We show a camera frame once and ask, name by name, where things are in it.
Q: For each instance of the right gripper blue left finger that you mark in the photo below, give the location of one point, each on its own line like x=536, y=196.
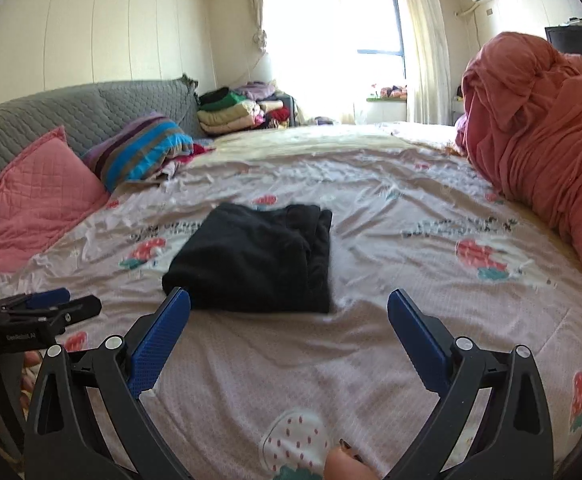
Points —
x=63, y=438

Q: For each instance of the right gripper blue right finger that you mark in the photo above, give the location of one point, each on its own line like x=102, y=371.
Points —
x=514, y=438

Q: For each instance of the black orange IKISS sweater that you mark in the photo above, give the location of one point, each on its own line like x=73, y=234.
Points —
x=256, y=261

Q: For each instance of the stack of folded clothes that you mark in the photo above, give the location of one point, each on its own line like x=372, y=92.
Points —
x=255, y=105

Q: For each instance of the left hand painted nails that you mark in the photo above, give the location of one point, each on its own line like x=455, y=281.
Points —
x=26, y=374

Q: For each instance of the right hand thumb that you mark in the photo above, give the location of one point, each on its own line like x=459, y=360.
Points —
x=344, y=463

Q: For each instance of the pink quilted pillow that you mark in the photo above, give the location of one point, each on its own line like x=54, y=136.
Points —
x=44, y=193

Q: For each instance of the grey quilted headboard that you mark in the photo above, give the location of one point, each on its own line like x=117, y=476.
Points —
x=93, y=113

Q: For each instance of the striped colourful pillow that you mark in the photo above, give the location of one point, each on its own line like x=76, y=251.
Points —
x=138, y=150

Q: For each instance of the pink crumpled blanket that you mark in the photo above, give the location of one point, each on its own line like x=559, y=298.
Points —
x=523, y=130

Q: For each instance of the white curtain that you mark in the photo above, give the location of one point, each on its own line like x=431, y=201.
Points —
x=427, y=62

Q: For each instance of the dark desk with items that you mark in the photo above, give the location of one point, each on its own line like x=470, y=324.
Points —
x=565, y=38

